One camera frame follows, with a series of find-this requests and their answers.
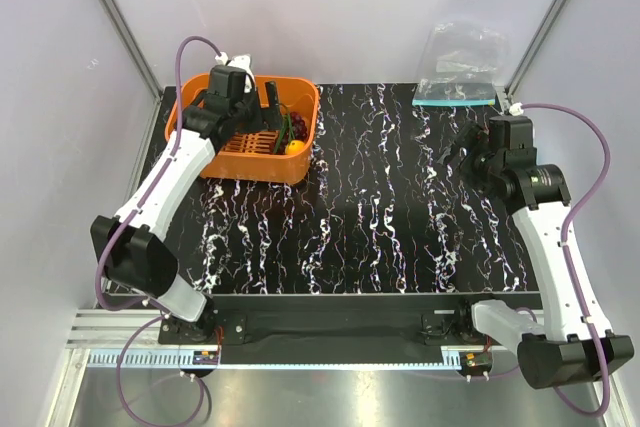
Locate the black marble pattern mat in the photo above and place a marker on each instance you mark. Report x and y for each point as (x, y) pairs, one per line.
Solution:
(376, 212)

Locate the orange plastic basket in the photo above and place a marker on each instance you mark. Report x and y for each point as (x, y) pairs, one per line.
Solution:
(208, 145)

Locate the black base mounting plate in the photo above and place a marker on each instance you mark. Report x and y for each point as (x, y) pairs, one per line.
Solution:
(342, 329)

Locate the clear zip top bag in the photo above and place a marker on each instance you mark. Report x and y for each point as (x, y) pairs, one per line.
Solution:
(460, 65)

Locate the yellow orange fruit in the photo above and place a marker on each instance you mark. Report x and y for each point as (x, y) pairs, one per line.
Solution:
(294, 147)

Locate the right aluminium corner post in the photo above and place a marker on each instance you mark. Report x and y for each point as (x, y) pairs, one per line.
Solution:
(544, 29)

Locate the dark red grape bunch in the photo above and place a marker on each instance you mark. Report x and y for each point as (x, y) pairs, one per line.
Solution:
(298, 127)

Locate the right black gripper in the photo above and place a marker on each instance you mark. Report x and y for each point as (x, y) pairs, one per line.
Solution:
(474, 142)

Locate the aluminium corner post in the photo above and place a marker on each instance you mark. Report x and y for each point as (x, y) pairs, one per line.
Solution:
(544, 29)
(132, 47)

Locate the aluminium frame rail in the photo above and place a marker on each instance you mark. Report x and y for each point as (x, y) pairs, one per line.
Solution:
(106, 329)

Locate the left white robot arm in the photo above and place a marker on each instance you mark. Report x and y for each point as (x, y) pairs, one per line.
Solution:
(130, 245)

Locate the green spring onion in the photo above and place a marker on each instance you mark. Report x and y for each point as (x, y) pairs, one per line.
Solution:
(286, 133)

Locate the left aluminium corner post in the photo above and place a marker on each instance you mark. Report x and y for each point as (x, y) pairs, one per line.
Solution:
(132, 47)

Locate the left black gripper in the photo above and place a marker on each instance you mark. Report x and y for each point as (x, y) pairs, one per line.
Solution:
(266, 119)

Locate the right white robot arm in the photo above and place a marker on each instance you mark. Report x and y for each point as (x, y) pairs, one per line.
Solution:
(576, 342)

